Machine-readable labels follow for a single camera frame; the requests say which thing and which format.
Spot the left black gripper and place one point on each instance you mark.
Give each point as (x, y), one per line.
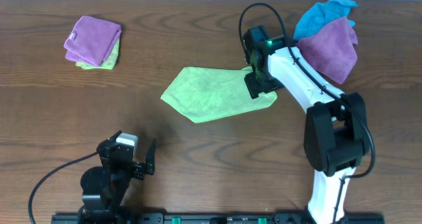
(132, 166)

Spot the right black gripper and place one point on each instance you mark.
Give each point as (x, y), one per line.
(254, 89)

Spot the green microfiber cloth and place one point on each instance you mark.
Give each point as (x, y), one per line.
(203, 94)

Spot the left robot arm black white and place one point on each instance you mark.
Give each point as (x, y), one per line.
(104, 186)

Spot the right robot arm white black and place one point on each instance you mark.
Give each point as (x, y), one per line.
(335, 137)

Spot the crumpled blue cloth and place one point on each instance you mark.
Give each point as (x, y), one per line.
(320, 14)

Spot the crumpled purple cloth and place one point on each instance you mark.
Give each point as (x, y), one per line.
(331, 51)

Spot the folded green cloth under purple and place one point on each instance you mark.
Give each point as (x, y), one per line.
(108, 64)

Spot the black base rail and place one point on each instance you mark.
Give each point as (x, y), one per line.
(290, 217)

